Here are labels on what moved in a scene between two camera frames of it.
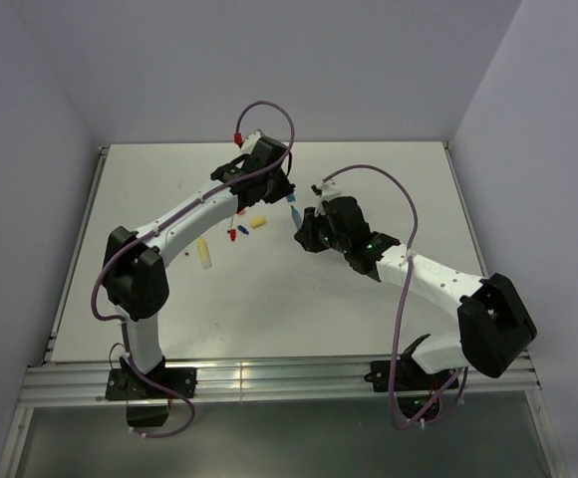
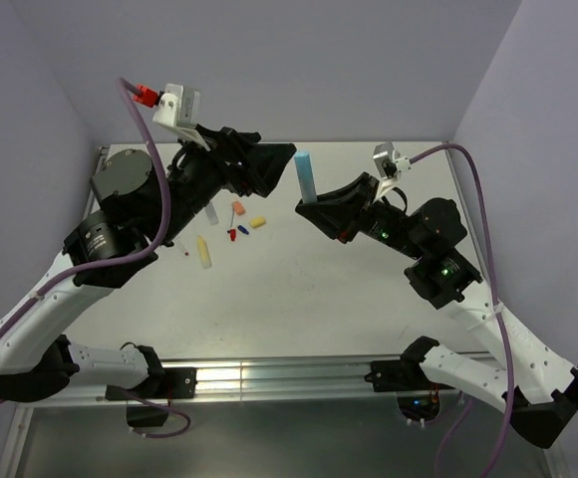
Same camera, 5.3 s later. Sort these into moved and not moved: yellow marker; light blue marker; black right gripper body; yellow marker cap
Moved: black right gripper body; light blue marker
Not moved: yellow marker; yellow marker cap
